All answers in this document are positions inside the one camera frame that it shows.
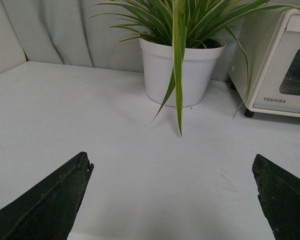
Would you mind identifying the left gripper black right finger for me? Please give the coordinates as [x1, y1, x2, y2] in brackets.
[252, 154, 300, 240]

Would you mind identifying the green striped spider plant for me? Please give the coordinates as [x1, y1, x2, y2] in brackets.
[102, 0, 300, 129]

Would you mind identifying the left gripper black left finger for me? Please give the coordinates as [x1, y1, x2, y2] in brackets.
[0, 152, 94, 240]

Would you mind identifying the cream Toshiba toaster oven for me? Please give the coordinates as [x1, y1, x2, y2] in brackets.
[228, 8, 300, 118]

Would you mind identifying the white plastic plant pot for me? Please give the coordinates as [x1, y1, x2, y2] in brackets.
[139, 38, 226, 107]

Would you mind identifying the white backdrop curtain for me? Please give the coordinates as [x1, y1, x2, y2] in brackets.
[0, 0, 300, 83]

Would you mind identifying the cream glass oven door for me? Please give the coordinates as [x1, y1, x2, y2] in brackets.
[247, 12, 300, 117]

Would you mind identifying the metal wire oven rack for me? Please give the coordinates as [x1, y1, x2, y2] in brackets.
[279, 76, 300, 96]

